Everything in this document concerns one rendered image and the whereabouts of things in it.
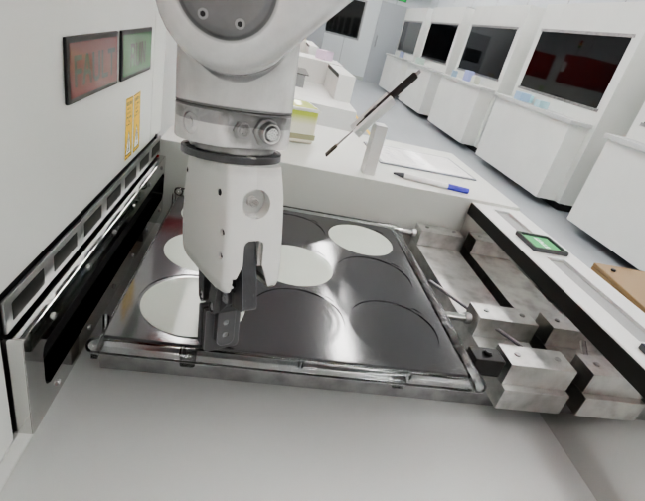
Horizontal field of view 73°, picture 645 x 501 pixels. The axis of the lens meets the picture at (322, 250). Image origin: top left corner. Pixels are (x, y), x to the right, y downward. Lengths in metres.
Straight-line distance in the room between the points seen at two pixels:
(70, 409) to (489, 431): 0.43
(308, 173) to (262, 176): 0.42
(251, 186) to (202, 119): 0.05
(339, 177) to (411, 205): 0.14
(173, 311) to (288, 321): 0.11
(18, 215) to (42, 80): 0.09
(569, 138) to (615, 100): 0.49
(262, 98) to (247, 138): 0.03
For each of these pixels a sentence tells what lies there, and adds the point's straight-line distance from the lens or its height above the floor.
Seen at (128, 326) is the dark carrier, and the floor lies 0.90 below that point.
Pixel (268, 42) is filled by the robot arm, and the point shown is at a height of 1.16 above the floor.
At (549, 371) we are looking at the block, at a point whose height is 0.90.
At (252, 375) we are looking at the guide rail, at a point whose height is 0.83.
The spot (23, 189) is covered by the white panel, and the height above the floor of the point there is 1.03.
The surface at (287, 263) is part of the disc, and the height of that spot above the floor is 0.90.
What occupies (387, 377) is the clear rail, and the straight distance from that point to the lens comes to 0.43.
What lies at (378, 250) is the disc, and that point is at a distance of 0.66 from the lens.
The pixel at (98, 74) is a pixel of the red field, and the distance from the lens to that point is 0.45.
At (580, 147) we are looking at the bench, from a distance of 5.28.
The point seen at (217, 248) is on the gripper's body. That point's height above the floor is 1.02.
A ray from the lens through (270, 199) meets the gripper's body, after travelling 0.32.
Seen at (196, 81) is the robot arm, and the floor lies 1.12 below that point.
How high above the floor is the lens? 1.17
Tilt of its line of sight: 27 degrees down
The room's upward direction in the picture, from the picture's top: 14 degrees clockwise
